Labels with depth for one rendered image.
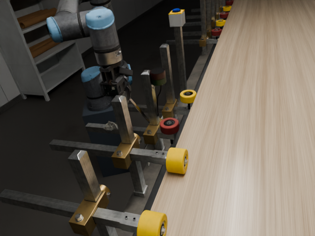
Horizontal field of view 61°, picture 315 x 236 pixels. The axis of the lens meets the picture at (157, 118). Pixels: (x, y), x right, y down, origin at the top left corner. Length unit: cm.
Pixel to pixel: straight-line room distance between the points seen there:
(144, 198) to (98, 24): 67
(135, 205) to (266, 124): 59
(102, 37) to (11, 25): 269
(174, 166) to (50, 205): 38
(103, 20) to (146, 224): 61
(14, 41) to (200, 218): 320
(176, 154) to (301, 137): 46
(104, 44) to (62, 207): 51
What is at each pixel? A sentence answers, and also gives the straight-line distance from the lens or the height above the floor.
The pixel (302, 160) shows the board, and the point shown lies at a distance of 97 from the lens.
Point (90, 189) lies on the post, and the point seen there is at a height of 102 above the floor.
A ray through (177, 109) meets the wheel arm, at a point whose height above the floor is 82.
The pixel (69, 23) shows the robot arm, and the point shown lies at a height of 134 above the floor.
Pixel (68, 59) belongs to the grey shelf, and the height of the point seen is 20.
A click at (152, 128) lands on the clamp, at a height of 87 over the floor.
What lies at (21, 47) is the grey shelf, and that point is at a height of 73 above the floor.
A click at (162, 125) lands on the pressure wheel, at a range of 110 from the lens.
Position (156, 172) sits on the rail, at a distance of 120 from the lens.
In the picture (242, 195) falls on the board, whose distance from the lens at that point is 84.
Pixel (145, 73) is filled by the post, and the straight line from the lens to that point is 106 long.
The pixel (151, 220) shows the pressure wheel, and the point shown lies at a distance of 69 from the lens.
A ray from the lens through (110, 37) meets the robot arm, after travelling 92.
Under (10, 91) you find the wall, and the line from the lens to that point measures 398.
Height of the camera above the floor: 154
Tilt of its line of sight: 33 degrees down
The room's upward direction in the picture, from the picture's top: 9 degrees counter-clockwise
